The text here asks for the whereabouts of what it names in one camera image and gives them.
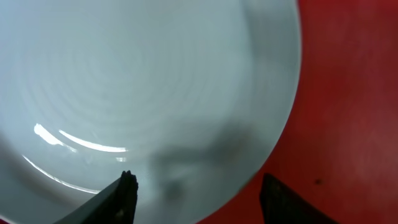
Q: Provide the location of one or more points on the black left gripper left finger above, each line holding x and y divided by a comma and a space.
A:
115, 204

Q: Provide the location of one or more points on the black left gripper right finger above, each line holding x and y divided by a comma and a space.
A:
280, 204

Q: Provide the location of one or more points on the large light blue plate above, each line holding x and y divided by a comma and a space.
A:
191, 96

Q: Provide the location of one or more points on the red plastic tray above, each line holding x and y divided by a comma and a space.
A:
338, 150

